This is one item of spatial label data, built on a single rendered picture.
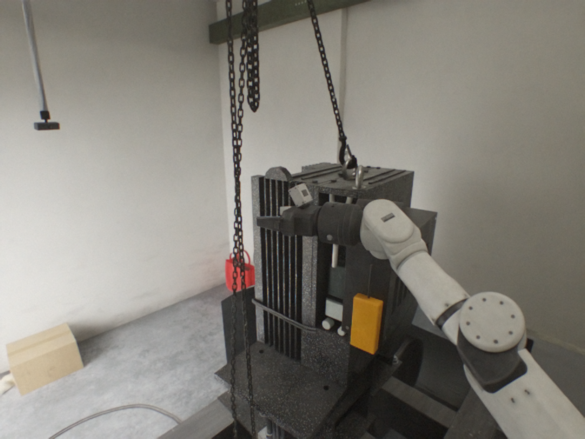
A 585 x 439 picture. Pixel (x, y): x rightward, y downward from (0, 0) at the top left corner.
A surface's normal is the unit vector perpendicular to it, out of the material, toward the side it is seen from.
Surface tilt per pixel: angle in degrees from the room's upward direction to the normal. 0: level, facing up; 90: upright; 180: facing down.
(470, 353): 51
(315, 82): 90
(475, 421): 0
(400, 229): 34
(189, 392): 0
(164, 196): 90
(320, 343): 90
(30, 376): 90
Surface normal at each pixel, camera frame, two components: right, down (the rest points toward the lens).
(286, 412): 0.00, -0.95
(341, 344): -0.61, 0.24
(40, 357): 0.72, 0.21
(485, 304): -0.58, -0.43
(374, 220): -0.28, -0.64
